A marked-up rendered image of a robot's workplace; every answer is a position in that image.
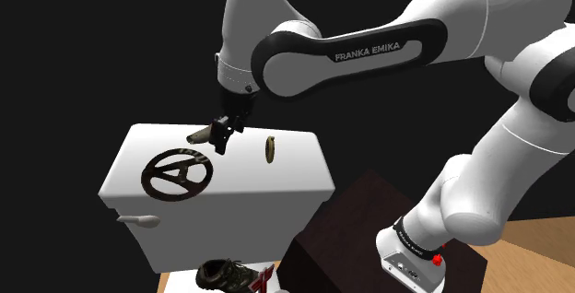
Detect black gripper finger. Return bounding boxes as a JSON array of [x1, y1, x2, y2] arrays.
[[208, 115, 235, 157]]

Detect tan cylindrical object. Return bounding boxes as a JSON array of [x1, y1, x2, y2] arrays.
[[186, 124, 213, 146]]

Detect white toilet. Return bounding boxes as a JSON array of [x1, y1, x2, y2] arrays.
[[98, 123, 336, 293]]

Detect dark brown shoe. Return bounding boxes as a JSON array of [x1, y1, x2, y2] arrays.
[[195, 258, 261, 293]]

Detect red cross-shaped object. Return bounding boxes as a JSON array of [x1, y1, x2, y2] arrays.
[[251, 264, 276, 293]]

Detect dark brown robot stand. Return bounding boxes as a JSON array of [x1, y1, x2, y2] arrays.
[[276, 168, 489, 293]]

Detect small tan ring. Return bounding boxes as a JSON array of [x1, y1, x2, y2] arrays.
[[264, 135, 276, 165]]

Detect dark ring-shaped wheel ornament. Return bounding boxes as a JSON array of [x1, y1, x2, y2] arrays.
[[140, 147, 215, 203]]

